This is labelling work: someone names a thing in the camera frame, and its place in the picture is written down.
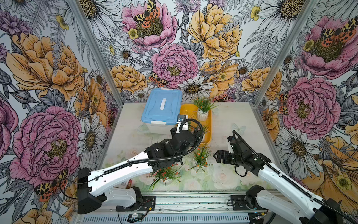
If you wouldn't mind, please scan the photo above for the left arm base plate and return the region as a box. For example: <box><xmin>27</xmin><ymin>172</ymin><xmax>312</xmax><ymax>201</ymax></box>
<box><xmin>116</xmin><ymin>196</ymin><xmax>156</xmax><ymax>212</ymax></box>

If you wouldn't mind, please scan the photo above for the right aluminium corner post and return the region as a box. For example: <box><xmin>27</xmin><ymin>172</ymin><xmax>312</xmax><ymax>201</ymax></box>
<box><xmin>253</xmin><ymin>0</ymin><xmax>317</xmax><ymax>107</ymax></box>

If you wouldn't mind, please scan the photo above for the pink white paper card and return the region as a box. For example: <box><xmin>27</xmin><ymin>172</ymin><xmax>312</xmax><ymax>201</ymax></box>
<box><xmin>126</xmin><ymin>179</ymin><xmax>132</xmax><ymax>189</ymax></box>

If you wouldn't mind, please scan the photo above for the aluminium corner post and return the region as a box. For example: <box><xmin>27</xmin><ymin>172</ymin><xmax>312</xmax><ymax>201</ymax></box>
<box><xmin>69</xmin><ymin>1</ymin><xmax>124</xmax><ymax>109</ymax></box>
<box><xmin>253</xmin><ymin>0</ymin><xmax>317</xmax><ymax>107</ymax></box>

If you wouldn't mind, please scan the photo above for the pink red potted gypsophila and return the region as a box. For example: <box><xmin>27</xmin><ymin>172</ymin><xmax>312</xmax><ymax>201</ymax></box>
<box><xmin>149</xmin><ymin>164</ymin><xmax>182</xmax><ymax>190</ymax></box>

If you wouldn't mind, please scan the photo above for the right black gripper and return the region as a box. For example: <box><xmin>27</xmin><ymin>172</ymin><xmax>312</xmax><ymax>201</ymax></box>
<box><xmin>213</xmin><ymin>150</ymin><xmax>244</xmax><ymax>167</ymax></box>

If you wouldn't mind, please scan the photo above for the left aluminium corner post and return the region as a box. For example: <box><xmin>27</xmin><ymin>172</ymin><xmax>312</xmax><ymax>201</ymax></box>
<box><xmin>69</xmin><ymin>1</ymin><xmax>124</xmax><ymax>109</ymax></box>

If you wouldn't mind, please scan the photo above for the yellow plastic tray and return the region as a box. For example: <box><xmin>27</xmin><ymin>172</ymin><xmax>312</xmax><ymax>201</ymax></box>
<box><xmin>180</xmin><ymin>103</ymin><xmax>212</xmax><ymax>146</ymax></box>

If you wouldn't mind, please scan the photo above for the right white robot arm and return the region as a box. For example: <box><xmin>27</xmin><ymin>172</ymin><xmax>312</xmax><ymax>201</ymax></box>
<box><xmin>213</xmin><ymin>131</ymin><xmax>357</xmax><ymax>224</ymax></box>

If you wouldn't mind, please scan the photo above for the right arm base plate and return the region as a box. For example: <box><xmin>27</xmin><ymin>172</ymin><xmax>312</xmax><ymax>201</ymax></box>
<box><xmin>227</xmin><ymin>195</ymin><xmax>268</xmax><ymax>211</ymax></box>

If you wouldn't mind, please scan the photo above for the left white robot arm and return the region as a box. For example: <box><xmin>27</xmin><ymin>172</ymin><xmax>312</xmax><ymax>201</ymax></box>
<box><xmin>76</xmin><ymin>115</ymin><xmax>204</xmax><ymax>215</ymax></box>

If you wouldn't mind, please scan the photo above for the blue lid storage box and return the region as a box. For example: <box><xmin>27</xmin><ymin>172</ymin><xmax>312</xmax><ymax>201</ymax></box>
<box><xmin>141</xmin><ymin>88</ymin><xmax>182</xmax><ymax>125</ymax></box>

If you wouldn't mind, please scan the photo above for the orange flower potted plant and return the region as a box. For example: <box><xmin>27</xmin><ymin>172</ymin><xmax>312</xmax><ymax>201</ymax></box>
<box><xmin>188</xmin><ymin>144</ymin><xmax>212</xmax><ymax>173</ymax></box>
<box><xmin>193</xmin><ymin>97</ymin><xmax>218</xmax><ymax>121</ymax></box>

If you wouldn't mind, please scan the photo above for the aluminium rail frame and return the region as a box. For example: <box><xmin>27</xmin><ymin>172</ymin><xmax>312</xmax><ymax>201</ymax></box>
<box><xmin>71</xmin><ymin>191</ymin><xmax>305</xmax><ymax>224</ymax></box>

